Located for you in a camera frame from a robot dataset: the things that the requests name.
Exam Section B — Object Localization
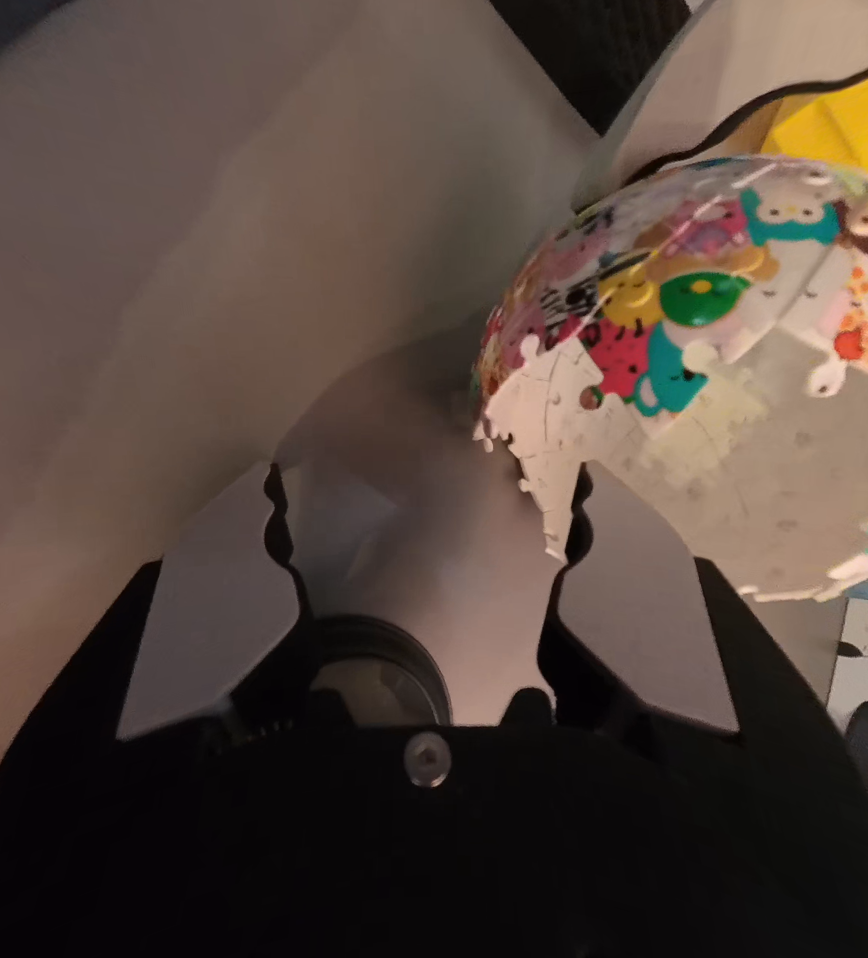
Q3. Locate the black round ball stand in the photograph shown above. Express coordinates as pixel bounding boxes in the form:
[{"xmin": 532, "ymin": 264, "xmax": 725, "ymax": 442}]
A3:
[{"xmin": 305, "ymin": 614, "xmax": 455, "ymax": 728}]

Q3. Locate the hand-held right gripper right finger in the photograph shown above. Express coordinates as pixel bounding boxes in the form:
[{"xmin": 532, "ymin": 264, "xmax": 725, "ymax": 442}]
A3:
[{"xmin": 537, "ymin": 463, "xmax": 742, "ymax": 738}]

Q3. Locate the colourful cartoon puzzle ball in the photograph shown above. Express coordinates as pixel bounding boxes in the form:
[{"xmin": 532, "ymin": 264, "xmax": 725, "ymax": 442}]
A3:
[{"xmin": 470, "ymin": 153, "xmax": 868, "ymax": 605}]

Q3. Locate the yellow object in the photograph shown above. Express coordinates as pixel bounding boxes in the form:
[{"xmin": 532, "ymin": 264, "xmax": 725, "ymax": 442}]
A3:
[{"xmin": 759, "ymin": 56, "xmax": 868, "ymax": 172}]

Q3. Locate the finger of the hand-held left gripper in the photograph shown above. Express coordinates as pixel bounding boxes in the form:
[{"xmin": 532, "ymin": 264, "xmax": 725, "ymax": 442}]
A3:
[{"xmin": 571, "ymin": 0, "xmax": 868, "ymax": 214}]

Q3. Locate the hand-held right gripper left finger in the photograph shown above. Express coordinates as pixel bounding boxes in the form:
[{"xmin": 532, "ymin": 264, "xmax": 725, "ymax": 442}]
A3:
[{"xmin": 116, "ymin": 462, "xmax": 311, "ymax": 742}]

